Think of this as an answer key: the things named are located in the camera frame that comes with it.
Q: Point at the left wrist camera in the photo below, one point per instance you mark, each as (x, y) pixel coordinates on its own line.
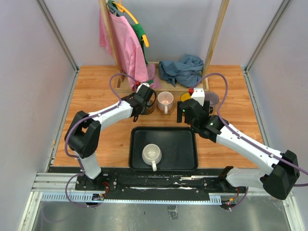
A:
(145, 84)

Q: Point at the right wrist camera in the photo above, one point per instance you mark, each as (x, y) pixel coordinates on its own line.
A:
(198, 95)

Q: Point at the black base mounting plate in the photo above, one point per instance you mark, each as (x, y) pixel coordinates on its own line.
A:
(119, 181)

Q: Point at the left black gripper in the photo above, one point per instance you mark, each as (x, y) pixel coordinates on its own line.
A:
(145, 108)

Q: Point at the black plastic tray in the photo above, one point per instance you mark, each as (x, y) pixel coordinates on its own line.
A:
(177, 144)

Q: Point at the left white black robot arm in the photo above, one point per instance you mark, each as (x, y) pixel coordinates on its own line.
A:
(82, 137)

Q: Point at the green garment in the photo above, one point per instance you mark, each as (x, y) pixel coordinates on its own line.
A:
(142, 36)

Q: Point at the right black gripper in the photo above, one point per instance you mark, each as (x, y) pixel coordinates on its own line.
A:
(179, 112)

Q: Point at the blue crumpled cloth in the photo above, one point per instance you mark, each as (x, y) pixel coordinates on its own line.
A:
(186, 71)

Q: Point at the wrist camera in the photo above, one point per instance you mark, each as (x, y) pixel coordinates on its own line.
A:
(145, 84)
(198, 95)

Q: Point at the yellow clothes hanger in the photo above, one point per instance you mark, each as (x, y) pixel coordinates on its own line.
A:
(123, 9)

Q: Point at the wooden clothes rack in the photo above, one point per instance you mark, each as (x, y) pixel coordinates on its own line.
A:
(126, 48)

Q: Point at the pink shirt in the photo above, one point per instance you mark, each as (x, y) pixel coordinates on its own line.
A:
(127, 48)

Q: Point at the yellow glass mug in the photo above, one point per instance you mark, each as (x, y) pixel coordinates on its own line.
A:
(185, 97)

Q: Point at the white ceramic mug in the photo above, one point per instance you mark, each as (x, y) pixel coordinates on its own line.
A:
(152, 155)

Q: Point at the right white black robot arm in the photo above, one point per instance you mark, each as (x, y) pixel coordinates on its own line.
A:
(277, 172)

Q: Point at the purple glass cup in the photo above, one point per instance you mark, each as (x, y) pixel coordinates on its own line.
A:
(213, 98)

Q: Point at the pink ceramic mug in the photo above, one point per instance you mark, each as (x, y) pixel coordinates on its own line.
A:
(165, 98)

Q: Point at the grey slotted cable duct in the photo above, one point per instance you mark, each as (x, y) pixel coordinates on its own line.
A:
(130, 198)

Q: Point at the woven rattan coaster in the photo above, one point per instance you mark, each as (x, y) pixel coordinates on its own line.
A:
(165, 110)

